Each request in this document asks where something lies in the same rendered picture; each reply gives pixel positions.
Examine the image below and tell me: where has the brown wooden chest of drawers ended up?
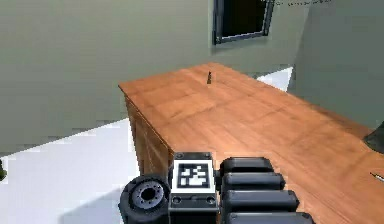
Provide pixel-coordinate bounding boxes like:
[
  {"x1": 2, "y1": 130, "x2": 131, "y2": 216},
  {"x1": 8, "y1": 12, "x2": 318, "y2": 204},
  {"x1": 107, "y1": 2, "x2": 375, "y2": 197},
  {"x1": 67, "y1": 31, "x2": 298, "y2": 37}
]
[{"x1": 118, "y1": 61, "x2": 384, "y2": 224}]

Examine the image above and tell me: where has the dark framed window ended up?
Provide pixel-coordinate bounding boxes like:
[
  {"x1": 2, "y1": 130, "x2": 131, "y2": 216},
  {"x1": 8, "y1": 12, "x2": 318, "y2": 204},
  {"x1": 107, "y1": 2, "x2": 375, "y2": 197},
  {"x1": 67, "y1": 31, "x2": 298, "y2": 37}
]
[{"x1": 213, "y1": 0, "x2": 276, "y2": 45}]

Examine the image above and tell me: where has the dark green round object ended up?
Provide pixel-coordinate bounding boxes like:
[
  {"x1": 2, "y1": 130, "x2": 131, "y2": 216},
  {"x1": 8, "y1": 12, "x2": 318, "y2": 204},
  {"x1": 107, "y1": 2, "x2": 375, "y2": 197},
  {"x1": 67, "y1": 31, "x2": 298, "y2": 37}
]
[{"x1": 363, "y1": 121, "x2": 384, "y2": 154}]

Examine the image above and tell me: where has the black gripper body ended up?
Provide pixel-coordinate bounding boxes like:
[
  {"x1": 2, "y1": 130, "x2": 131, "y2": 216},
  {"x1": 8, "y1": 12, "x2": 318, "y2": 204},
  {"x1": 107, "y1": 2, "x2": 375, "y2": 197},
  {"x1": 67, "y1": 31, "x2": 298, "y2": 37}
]
[{"x1": 118, "y1": 174, "x2": 172, "y2": 224}]

